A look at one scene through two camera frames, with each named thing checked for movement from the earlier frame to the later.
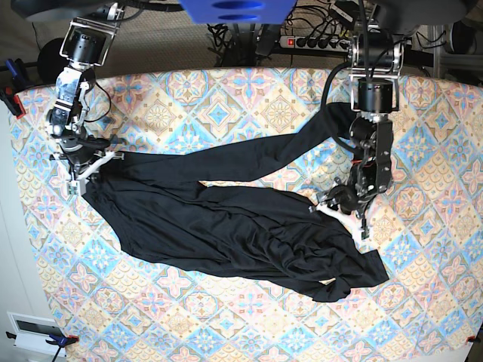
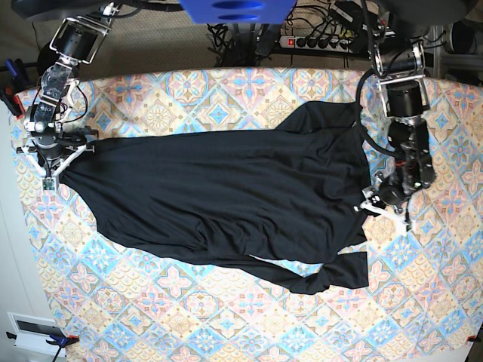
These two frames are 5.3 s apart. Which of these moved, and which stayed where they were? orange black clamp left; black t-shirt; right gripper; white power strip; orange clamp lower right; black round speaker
Moved: right gripper; black t-shirt
Stayed: orange black clamp left; black round speaker; orange clamp lower right; white power strip
